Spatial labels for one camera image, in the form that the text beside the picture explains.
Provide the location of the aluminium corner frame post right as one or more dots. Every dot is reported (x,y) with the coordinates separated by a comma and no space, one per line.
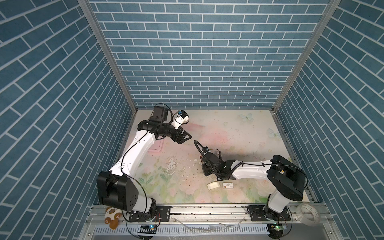
(318,30)

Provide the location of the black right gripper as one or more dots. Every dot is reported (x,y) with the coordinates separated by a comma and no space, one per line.
(203,168)

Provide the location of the aluminium corner frame post left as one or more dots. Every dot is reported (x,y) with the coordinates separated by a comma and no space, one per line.
(92,20)

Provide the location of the brown white plush toy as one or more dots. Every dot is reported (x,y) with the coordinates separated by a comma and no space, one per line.
(112,216)

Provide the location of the pink phone case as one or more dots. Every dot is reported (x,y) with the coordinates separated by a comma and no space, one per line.
(157,147)

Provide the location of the aluminium corner frame post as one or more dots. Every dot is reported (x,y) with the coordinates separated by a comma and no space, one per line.
(318,30)
(92,20)

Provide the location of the staple box tray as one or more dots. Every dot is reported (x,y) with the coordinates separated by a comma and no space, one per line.
(213,185)

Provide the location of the clear tape roll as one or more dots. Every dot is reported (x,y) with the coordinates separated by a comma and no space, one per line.
(308,214)

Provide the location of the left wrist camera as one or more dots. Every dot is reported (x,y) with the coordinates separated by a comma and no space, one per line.
(180,118)

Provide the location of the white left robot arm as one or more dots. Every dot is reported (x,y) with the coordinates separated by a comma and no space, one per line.
(117,187)

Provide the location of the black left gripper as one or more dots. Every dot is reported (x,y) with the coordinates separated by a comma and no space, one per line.
(179,139)

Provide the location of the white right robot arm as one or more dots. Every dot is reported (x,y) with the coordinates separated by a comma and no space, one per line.
(288,179)

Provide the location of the white staple box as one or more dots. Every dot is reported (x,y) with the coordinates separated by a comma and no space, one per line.
(228,186)

